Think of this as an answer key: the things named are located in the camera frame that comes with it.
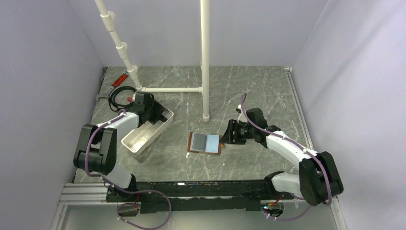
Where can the brown leather card holder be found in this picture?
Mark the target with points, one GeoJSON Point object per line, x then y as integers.
{"type": "Point", "coordinates": [189, 143]}

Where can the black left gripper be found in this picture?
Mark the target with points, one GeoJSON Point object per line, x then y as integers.
{"type": "Point", "coordinates": [158, 108]}

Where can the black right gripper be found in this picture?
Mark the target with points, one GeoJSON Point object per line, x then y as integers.
{"type": "Point", "coordinates": [229, 137]}

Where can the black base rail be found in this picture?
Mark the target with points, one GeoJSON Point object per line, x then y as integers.
{"type": "Point", "coordinates": [152, 197]}

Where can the white plastic tray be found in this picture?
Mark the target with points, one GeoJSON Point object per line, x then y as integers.
{"type": "Point", "coordinates": [142, 137]}

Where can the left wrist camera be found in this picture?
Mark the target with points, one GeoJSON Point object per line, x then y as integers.
{"type": "Point", "coordinates": [142, 101]}

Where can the white PVC pipe frame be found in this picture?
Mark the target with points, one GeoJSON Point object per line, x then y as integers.
{"type": "Point", "coordinates": [166, 32]}

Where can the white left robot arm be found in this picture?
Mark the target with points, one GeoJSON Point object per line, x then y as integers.
{"type": "Point", "coordinates": [97, 147]}

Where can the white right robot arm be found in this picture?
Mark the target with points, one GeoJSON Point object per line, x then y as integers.
{"type": "Point", "coordinates": [318, 179]}

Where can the light blue credit card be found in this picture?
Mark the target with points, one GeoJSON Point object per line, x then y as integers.
{"type": "Point", "coordinates": [212, 144]}

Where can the red handled pliers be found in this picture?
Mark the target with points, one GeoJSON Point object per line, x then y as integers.
{"type": "Point", "coordinates": [113, 86]}

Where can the dark grey credit card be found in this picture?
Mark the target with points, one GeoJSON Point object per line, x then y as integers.
{"type": "Point", "coordinates": [198, 142]}

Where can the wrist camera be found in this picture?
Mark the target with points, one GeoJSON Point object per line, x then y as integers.
{"type": "Point", "coordinates": [142, 101]}
{"type": "Point", "coordinates": [256, 116]}

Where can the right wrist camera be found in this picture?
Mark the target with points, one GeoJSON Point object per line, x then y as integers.
{"type": "Point", "coordinates": [256, 116]}

